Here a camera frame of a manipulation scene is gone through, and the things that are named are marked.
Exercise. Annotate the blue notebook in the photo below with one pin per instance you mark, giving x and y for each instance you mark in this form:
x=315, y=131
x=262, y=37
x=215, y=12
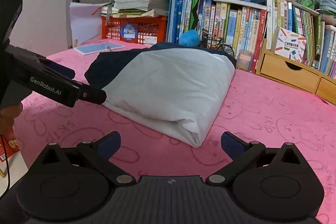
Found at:
x=97, y=48

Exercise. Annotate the red plastic crate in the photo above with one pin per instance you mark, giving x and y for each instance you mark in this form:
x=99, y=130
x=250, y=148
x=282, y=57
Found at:
x=143, y=30

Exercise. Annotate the miniature black bicycle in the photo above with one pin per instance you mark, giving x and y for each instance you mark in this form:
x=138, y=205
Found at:
x=211, y=42

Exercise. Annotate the pink bunny towel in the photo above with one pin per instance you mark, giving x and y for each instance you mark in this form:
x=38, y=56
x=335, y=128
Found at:
x=255, y=108

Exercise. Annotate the navy white jacket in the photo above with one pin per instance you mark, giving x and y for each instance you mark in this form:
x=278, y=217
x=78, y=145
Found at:
x=172, y=89

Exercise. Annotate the white paper sheet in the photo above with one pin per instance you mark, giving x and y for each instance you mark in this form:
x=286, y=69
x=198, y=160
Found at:
x=85, y=21

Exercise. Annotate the colourful pattern box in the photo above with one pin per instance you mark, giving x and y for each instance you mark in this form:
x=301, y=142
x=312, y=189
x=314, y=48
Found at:
x=288, y=44

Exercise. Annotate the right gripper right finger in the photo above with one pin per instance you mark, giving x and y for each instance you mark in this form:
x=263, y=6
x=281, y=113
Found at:
x=269, y=183

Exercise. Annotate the stack of papers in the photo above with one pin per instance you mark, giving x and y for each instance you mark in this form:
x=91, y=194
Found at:
x=135, y=8

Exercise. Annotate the row of upright books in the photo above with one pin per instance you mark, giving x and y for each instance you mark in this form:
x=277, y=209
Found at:
x=245, y=26

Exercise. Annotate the wooden drawer organizer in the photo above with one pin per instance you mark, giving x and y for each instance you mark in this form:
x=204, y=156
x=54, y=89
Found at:
x=296, y=75

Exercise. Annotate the person's left hand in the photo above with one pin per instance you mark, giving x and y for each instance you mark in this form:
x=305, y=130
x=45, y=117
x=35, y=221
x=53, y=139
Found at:
x=8, y=116

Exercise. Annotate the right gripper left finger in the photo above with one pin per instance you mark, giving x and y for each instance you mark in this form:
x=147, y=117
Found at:
x=70, y=183

